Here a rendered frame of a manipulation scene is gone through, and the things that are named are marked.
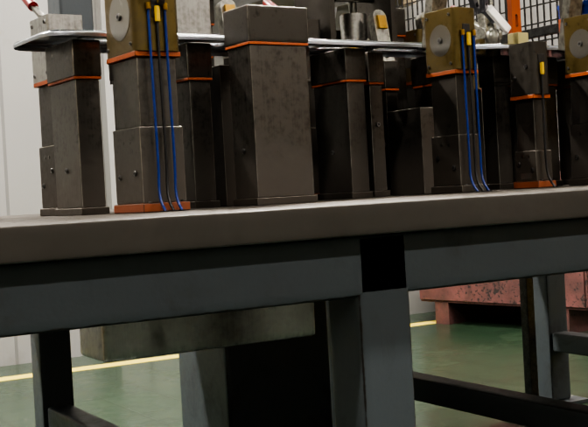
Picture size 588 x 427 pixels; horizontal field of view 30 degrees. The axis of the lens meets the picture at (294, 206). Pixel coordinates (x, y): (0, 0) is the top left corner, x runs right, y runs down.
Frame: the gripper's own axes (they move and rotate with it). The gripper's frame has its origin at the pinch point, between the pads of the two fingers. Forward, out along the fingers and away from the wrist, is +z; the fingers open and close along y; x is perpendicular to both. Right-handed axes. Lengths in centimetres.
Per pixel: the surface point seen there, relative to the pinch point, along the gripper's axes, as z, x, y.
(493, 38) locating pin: -1.4, 9.5, 5.5
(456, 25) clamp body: -13.2, 40.8, -7.4
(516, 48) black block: 0.4, 24.1, -4.7
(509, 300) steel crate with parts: 142, -184, 197
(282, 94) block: -27, 77, 5
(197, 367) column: 16, 43, 115
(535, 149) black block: 16.9, 35.1, 1.0
